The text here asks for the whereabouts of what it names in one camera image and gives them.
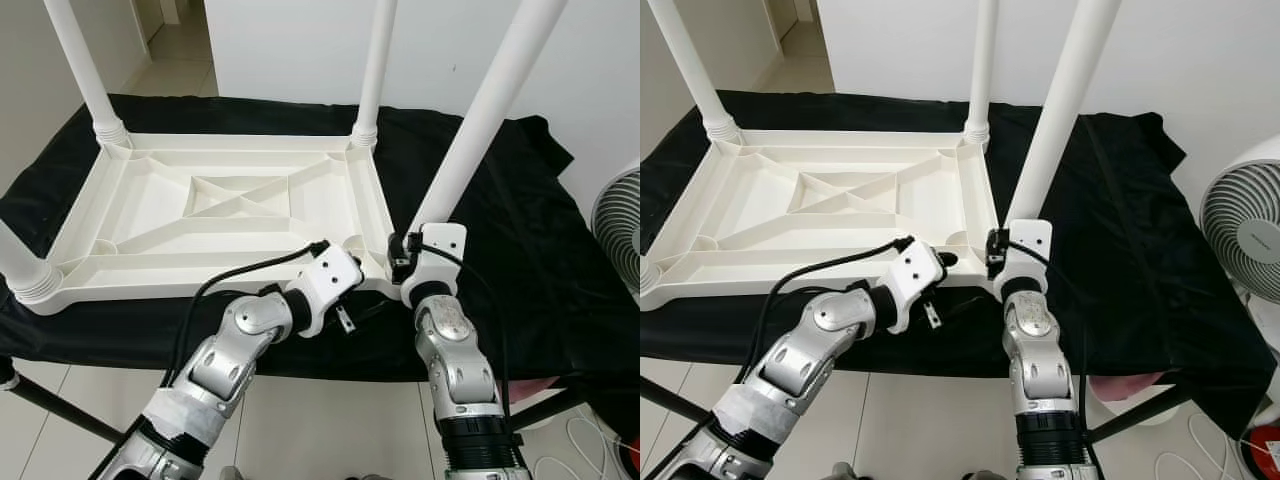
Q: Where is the white floor cable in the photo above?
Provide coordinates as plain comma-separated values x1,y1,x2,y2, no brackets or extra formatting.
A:
1155,410,1280,480
535,415,641,480

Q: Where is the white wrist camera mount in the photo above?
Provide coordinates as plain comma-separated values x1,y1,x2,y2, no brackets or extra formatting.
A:
290,243,364,338
995,220,1053,299
400,222,468,306
875,240,946,333

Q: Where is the white plastic table top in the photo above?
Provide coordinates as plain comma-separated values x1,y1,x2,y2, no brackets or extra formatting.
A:
20,130,416,316
640,128,1006,311

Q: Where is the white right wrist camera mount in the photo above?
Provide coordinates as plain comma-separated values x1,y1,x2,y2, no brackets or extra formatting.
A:
400,222,468,306
995,220,1053,299

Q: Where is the black tablecloth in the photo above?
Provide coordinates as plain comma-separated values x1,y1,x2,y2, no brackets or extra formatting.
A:
0,95,641,401
640,90,1280,436

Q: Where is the black metal table leg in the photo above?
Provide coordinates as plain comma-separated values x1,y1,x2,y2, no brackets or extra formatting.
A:
0,360,126,446
510,385,583,431
640,375,713,428
1085,385,1193,443

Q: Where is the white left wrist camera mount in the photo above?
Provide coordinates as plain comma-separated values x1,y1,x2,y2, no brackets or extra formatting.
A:
290,243,364,338
875,240,946,333

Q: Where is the white round fan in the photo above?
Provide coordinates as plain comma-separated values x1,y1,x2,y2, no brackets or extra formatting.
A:
592,165,641,291
1200,135,1280,296

